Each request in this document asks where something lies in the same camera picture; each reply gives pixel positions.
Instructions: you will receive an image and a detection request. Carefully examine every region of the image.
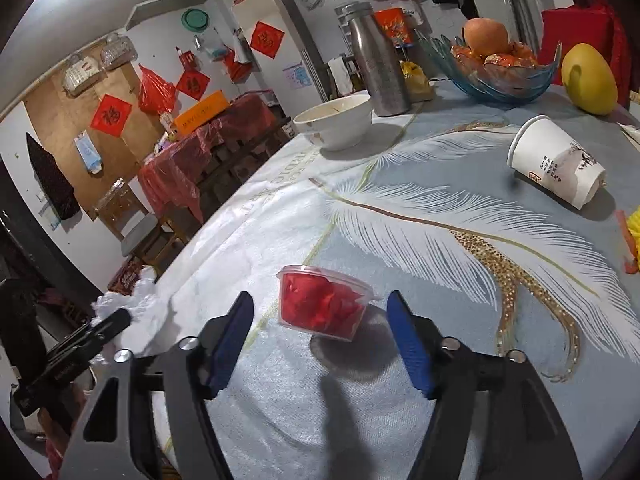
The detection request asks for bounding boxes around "wooden door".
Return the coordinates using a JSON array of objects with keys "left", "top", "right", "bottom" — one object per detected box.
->
[{"left": 22, "top": 60, "right": 173, "bottom": 223}]

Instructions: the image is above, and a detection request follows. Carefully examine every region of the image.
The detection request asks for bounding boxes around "white ceramic bowl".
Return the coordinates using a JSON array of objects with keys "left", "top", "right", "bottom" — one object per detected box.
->
[{"left": 293, "top": 93, "right": 374, "bottom": 152}]

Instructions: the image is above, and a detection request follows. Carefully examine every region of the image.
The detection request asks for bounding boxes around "blue glass fruit bowl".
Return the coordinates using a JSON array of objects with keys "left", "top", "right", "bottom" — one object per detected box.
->
[{"left": 414, "top": 29, "right": 563, "bottom": 106}]

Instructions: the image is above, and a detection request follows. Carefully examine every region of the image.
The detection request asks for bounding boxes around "white printed paper cup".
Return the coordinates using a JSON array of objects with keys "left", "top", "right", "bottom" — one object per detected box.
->
[{"left": 507, "top": 114, "right": 608, "bottom": 211}]

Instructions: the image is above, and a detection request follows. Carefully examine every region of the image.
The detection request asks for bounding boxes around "yellow plastic bag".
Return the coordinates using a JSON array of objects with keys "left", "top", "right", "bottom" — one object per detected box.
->
[{"left": 399, "top": 61, "right": 435, "bottom": 103}]

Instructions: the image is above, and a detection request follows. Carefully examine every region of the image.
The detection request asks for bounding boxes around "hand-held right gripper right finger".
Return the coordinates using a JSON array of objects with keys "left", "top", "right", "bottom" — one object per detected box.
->
[{"left": 386, "top": 289, "right": 584, "bottom": 480}]

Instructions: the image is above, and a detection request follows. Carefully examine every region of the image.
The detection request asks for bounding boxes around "steel thermos bottle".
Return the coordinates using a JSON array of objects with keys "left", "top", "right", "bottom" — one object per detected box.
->
[{"left": 340, "top": 1, "right": 413, "bottom": 118}]

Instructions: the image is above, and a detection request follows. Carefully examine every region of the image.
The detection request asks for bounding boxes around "green round lid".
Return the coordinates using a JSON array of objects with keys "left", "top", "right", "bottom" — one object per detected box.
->
[{"left": 180, "top": 7, "right": 210, "bottom": 33}]

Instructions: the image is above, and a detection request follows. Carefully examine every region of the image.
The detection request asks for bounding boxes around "feather print tablecloth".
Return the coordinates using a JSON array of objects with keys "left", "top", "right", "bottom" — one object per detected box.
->
[{"left": 95, "top": 77, "right": 640, "bottom": 480}]

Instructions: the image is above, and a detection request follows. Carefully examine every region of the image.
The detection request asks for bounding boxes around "white woven basket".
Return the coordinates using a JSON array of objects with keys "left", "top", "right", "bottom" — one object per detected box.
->
[{"left": 62, "top": 53, "right": 101, "bottom": 98}]

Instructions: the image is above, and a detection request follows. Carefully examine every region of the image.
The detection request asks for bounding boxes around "yellow mango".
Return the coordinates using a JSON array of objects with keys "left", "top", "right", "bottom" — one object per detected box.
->
[{"left": 561, "top": 43, "right": 619, "bottom": 116}]

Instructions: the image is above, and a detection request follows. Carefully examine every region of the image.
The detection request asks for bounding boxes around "white plastic bag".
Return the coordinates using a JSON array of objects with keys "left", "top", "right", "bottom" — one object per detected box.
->
[{"left": 91, "top": 266, "right": 173, "bottom": 358}]

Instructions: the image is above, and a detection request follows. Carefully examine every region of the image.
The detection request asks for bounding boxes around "red diamond paper decoration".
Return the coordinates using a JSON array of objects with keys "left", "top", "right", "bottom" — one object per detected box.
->
[
  {"left": 249, "top": 20, "right": 285, "bottom": 60},
  {"left": 90, "top": 93, "right": 134, "bottom": 138},
  {"left": 175, "top": 69, "right": 211, "bottom": 102},
  {"left": 222, "top": 48, "right": 252, "bottom": 82}
]

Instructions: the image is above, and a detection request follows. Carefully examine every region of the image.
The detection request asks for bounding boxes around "yellow spiky ball toy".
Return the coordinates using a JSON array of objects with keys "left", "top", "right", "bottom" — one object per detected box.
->
[{"left": 615, "top": 208, "right": 640, "bottom": 275}]

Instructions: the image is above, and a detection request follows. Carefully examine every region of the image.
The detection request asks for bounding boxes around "red plastic bag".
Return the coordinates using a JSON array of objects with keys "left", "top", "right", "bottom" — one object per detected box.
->
[{"left": 137, "top": 63, "right": 177, "bottom": 116}]

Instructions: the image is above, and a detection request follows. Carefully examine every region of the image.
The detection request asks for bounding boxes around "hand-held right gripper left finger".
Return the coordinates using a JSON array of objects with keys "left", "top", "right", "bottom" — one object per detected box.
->
[{"left": 57, "top": 290, "right": 255, "bottom": 480}]

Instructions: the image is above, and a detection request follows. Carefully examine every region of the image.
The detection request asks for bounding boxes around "wooden chair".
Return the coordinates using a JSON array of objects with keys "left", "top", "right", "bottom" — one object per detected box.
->
[{"left": 96, "top": 176, "right": 187, "bottom": 267}]

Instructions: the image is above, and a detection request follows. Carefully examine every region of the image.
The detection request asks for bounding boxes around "white refrigerator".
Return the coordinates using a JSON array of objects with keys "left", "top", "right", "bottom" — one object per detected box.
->
[{"left": 230, "top": 0, "right": 335, "bottom": 107}]

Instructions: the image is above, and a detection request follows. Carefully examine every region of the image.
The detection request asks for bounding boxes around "clear cup with red paper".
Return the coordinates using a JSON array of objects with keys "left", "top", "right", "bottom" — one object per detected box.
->
[{"left": 276, "top": 264, "right": 382, "bottom": 344}]

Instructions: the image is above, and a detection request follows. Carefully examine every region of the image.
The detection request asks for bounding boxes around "orange gift box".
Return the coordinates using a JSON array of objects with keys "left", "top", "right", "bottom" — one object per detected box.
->
[{"left": 373, "top": 7, "right": 417, "bottom": 49}]

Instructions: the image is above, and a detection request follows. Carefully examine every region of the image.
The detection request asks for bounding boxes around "clear woven basket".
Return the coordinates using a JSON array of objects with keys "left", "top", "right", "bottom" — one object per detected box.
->
[{"left": 99, "top": 32, "right": 139, "bottom": 71}]

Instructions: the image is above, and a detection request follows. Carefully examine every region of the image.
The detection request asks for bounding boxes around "white hanging towel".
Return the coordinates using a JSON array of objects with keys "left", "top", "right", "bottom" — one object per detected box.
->
[{"left": 327, "top": 54, "right": 357, "bottom": 99}]

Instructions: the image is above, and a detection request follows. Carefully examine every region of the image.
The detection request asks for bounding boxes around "red cushion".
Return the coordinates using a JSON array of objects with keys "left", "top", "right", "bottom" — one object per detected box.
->
[{"left": 541, "top": 2, "right": 632, "bottom": 107}]

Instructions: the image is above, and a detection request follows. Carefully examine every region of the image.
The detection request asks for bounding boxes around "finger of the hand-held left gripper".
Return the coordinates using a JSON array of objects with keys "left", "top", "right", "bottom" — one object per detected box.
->
[{"left": 86, "top": 308, "right": 132, "bottom": 347}]

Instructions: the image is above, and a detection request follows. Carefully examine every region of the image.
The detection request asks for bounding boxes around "long orange box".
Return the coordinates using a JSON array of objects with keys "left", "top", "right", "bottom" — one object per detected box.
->
[{"left": 173, "top": 90, "right": 230, "bottom": 137}]

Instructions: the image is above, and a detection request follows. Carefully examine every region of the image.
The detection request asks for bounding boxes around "hanging pack of face masks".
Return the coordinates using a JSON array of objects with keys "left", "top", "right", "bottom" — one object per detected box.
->
[{"left": 74, "top": 129, "right": 105, "bottom": 176}]

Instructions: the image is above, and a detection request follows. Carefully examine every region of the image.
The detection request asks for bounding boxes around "dark hanging cloth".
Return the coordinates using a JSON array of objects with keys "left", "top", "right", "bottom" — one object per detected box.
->
[{"left": 25, "top": 132, "right": 81, "bottom": 222}]

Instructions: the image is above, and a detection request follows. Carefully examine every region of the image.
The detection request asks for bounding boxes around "pile of orange snack packets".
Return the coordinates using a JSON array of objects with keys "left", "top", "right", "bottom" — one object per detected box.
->
[{"left": 451, "top": 42, "right": 539, "bottom": 70}]

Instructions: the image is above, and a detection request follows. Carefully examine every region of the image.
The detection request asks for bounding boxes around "table under red plastic cover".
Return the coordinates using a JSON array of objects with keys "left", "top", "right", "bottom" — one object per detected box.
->
[{"left": 138, "top": 94, "right": 293, "bottom": 225}]

